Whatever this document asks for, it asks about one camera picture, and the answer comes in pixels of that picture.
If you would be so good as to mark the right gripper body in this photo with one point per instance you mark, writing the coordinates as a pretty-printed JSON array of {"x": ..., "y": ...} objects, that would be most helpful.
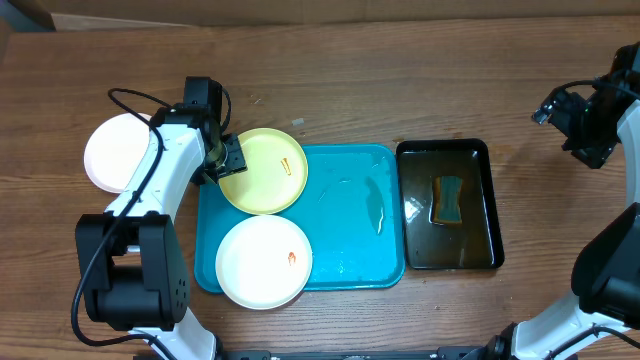
[{"x": 579, "y": 126}]

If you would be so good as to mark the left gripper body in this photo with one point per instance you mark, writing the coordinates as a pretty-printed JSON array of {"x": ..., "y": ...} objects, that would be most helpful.
[{"x": 212, "y": 169}]

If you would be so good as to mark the yellow plate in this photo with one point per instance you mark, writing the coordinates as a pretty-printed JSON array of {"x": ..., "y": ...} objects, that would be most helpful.
[{"x": 276, "y": 175}]

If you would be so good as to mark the pink plate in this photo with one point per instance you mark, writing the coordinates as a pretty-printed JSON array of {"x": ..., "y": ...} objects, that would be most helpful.
[{"x": 114, "y": 151}]

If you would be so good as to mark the green yellow sponge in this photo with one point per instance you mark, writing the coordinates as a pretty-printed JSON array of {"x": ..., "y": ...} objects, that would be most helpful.
[{"x": 446, "y": 198}]

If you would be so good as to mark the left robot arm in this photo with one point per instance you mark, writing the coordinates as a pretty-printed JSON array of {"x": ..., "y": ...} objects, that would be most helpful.
[{"x": 133, "y": 282}]

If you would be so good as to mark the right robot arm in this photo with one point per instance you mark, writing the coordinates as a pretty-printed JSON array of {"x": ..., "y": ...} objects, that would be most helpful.
[{"x": 604, "y": 295}]

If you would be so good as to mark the blue plastic tray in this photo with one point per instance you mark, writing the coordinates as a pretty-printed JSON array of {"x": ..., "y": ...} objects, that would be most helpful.
[{"x": 351, "y": 212}]

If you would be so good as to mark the black water tray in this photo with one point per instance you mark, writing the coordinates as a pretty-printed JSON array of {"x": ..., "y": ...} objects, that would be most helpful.
[{"x": 477, "y": 242}]

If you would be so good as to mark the small tape scrap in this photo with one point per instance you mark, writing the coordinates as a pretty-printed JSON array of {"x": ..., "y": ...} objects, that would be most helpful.
[{"x": 298, "y": 121}]

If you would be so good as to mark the white plate with stain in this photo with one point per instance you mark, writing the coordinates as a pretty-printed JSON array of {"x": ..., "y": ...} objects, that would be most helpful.
[{"x": 264, "y": 262}]

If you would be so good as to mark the cardboard board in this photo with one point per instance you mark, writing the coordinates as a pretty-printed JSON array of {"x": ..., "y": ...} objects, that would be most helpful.
[{"x": 261, "y": 12}]

